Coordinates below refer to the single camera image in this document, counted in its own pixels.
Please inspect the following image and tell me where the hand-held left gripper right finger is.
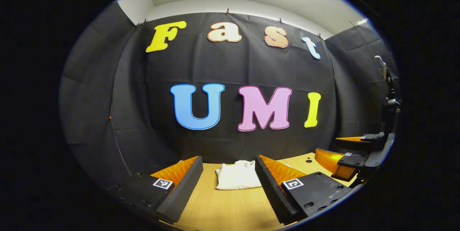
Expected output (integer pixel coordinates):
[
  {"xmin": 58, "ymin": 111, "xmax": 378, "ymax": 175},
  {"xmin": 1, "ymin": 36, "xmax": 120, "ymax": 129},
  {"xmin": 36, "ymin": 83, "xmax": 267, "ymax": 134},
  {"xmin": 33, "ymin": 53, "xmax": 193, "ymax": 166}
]
[{"xmin": 255, "ymin": 154, "xmax": 355, "ymax": 225}]

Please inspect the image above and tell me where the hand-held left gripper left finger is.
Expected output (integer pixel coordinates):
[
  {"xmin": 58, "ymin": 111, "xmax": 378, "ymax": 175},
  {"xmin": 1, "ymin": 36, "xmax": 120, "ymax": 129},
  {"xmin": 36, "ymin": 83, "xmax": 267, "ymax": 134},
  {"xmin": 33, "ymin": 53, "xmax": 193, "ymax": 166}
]
[{"xmin": 107, "ymin": 156, "xmax": 204, "ymax": 224}]

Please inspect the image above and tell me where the cream white button shirt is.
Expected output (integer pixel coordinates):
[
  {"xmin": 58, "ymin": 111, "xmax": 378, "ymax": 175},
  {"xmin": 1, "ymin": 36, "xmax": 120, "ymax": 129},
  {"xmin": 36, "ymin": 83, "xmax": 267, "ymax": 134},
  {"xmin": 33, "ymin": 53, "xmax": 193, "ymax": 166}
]
[{"xmin": 216, "ymin": 160, "xmax": 263, "ymax": 190}]

